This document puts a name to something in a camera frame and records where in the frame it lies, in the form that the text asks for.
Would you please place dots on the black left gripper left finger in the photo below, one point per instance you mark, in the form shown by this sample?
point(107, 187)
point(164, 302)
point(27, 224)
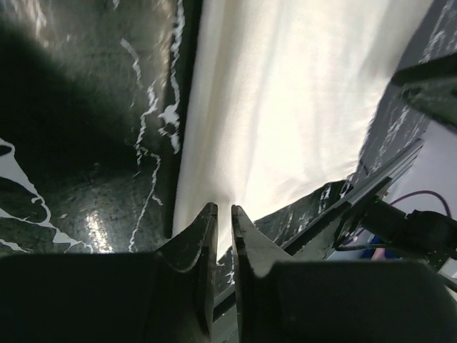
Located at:
point(184, 288)

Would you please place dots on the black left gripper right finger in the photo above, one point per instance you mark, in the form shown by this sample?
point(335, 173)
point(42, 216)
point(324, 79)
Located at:
point(257, 299)

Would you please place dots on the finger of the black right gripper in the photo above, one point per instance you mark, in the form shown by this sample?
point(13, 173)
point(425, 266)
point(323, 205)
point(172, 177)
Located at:
point(430, 88)

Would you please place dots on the white cloth napkin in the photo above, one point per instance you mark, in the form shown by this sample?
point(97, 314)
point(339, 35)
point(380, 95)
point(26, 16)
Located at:
point(281, 100)

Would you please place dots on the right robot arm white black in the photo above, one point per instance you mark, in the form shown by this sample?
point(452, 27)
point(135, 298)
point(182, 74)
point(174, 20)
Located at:
point(423, 233)

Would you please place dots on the black marble pattern mat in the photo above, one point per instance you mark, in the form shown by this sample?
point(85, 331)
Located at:
point(94, 101)

